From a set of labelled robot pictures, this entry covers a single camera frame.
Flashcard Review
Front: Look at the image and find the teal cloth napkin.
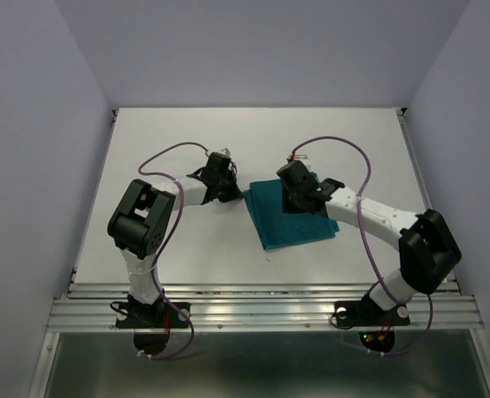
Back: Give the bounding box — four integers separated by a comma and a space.
243, 179, 340, 250

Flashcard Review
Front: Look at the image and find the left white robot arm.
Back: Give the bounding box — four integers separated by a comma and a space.
107, 149, 242, 329

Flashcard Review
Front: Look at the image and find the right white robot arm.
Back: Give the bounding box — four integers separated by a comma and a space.
277, 160, 462, 328

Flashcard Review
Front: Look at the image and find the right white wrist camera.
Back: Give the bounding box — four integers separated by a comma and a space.
287, 153, 313, 172

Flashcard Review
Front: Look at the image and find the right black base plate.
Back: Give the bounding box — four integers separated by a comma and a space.
329, 299, 410, 330

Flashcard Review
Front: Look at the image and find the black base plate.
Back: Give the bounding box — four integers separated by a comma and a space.
329, 299, 410, 330
109, 299, 189, 329

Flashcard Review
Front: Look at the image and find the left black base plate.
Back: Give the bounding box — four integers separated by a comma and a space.
109, 299, 189, 329

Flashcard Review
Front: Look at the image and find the aluminium front rail frame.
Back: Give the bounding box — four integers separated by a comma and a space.
31, 108, 490, 397

